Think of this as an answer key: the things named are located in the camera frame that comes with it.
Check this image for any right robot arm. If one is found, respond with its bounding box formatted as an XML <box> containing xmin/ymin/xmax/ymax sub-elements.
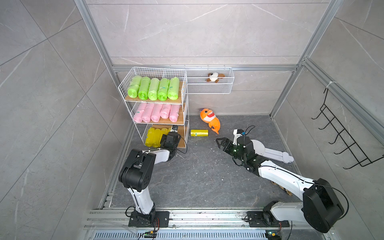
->
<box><xmin>216</xmin><ymin>132</ymin><xmax>349</xmax><ymax>233</ymax></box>

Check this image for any green roll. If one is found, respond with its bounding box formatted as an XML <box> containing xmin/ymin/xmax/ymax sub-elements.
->
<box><xmin>167</xmin><ymin>77</ymin><xmax>180</xmax><ymax>101</ymax></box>
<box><xmin>138</xmin><ymin>77</ymin><xmax>151</xmax><ymax>101</ymax></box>
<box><xmin>127</xmin><ymin>76</ymin><xmax>142</xmax><ymax>98</ymax></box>
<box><xmin>157</xmin><ymin>78</ymin><xmax>170</xmax><ymax>101</ymax></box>
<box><xmin>148</xmin><ymin>78</ymin><xmax>160</xmax><ymax>101</ymax></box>

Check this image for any brown patterned object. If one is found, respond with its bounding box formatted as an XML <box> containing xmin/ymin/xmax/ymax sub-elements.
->
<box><xmin>272</xmin><ymin>181</ymin><xmax>293</xmax><ymax>196</ymax></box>

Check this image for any orange shark plush toy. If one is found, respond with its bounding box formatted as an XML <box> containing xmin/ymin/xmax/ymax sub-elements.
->
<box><xmin>200</xmin><ymin>108</ymin><xmax>221</xmax><ymax>134</ymax></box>

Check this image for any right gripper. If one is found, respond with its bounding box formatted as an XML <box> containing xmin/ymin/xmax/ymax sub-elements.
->
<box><xmin>215</xmin><ymin>138</ymin><xmax>246</xmax><ymax>163</ymax></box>

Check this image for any black wall hook rack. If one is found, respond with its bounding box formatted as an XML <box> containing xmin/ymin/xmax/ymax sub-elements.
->
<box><xmin>311</xmin><ymin>88</ymin><xmax>384</xmax><ymax>170</ymax></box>

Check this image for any white wire wall basket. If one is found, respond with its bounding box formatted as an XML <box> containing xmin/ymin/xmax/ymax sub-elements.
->
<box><xmin>163</xmin><ymin>66</ymin><xmax>235</xmax><ymax>95</ymax></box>

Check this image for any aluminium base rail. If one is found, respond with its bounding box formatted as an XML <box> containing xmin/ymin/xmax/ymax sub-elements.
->
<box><xmin>79</xmin><ymin>208</ymin><xmax>339</xmax><ymax>240</ymax></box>

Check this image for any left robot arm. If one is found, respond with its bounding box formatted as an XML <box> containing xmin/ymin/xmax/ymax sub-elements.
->
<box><xmin>119</xmin><ymin>131</ymin><xmax>182</xmax><ymax>223</ymax></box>

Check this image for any brown white plush toy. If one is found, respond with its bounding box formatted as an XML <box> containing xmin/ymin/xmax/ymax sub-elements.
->
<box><xmin>206</xmin><ymin>72</ymin><xmax>226</xmax><ymax>83</ymax></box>

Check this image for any white wire three-tier shelf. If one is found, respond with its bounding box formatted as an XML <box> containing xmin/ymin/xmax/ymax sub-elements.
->
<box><xmin>118</xmin><ymin>67</ymin><xmax>189</xmax><ymax>148</ymax></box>

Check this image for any pink roll small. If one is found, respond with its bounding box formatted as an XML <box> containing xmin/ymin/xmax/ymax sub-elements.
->
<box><xmin>133</xmin><ymin>103</ymin><xmax>147</xmax><ymax>123</ymax></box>

